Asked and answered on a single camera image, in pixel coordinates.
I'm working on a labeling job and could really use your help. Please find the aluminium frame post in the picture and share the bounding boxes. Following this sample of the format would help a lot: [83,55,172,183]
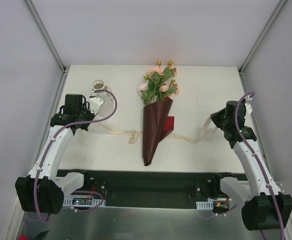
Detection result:
[23,0,67,74]
[238,0,289,76]

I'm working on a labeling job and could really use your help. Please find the red black object bottom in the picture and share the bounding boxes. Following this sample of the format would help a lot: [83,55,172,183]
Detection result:
[17,230,49,240]

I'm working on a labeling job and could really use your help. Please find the white ribbed ceramic vase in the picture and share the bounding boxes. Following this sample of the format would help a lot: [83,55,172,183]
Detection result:
[89,79,115,118]

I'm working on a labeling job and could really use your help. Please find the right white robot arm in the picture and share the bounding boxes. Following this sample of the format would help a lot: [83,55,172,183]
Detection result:
[210,100,292,231]

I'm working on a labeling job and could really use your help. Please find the right white cable duct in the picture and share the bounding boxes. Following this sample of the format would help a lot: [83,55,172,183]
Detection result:
[196,201,214,211]

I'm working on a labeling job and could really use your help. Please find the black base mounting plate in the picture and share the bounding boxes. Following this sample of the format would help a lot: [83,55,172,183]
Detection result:
[60,168,239,210]

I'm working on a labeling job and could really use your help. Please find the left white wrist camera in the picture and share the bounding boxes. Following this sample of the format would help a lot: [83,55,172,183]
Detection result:
[89,96,104,115]

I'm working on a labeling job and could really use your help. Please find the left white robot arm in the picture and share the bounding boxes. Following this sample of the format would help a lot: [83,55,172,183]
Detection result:
[15,93,104,214]

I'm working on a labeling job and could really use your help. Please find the left aluminium frame post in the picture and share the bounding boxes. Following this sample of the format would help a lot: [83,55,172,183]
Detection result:
[23,0,67,74]

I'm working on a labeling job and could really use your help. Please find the right aluminium frame post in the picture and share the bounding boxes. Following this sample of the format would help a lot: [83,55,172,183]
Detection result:
[238,0,289,76]

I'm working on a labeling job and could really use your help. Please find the left white cable duct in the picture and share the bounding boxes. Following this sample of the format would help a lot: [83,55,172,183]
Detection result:
[63,196,106,208]

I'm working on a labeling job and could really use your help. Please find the pink flower bunch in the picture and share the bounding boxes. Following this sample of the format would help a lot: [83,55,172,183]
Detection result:
[138,60,180,106]

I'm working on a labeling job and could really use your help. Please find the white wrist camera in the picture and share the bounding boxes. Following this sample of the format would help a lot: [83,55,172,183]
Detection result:
[244,95,252,115]
[89,96,104,115]

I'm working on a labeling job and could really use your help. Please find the cream printed ribbon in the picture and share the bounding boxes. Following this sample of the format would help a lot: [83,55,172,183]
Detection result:
[99,118,218,145]

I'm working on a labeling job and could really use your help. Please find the white cable duct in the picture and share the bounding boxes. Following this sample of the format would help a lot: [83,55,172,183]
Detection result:
[196,201,214,211]
[63,196,106,208]

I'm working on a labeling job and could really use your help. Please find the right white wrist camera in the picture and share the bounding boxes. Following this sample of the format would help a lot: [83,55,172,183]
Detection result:
[244,95,252,115]

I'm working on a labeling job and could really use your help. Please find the brown red wrapping paper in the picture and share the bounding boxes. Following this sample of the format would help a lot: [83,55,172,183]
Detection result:
[142,97,174,166]

